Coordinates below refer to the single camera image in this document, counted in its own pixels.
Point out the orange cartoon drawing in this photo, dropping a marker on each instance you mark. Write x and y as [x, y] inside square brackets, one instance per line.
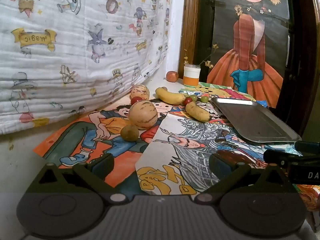
[80, 135]

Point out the red apple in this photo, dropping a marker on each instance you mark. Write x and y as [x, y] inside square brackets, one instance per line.
[172, 76]

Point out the red cherry tomato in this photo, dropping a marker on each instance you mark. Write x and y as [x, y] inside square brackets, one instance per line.
[135, 100]
[187, 101]

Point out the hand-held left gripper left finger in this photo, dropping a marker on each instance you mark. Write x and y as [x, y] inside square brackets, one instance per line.
[101, 163]

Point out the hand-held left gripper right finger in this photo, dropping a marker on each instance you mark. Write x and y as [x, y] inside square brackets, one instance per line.
[218, 163]

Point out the wall poster orange dress figure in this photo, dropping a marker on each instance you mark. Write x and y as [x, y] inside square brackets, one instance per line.
[250, 55]

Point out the white printed blanket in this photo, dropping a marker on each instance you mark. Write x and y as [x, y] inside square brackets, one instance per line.
[75, 42]

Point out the striped yellow melon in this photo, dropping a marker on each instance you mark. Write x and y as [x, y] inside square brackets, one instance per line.
[143, 115]
[140, 92]

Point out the white-haired figure drawing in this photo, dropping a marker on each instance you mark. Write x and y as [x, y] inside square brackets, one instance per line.
[185, 142]

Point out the yellow flower twigs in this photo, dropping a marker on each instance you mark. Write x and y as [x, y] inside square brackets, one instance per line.
[208, 62]

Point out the green grape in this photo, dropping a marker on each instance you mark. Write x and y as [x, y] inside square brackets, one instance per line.
[205, 99]
[193, 97]

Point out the brown round fruit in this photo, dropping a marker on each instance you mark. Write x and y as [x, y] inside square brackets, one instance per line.
[129, 132]

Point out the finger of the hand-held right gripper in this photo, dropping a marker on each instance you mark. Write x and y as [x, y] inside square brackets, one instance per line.
[282, 157]
[308, 147]

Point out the brown wooden door frame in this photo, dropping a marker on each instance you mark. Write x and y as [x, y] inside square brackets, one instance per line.
[190, 25]

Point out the white and orange jar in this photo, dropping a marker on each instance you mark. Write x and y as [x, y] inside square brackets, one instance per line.
[192, 76]

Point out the metal tray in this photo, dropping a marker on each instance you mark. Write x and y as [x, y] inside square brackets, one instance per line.
[255, 120]

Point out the yellow banana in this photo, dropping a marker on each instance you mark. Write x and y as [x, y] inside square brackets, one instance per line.
[171, 96]
[197, 111]

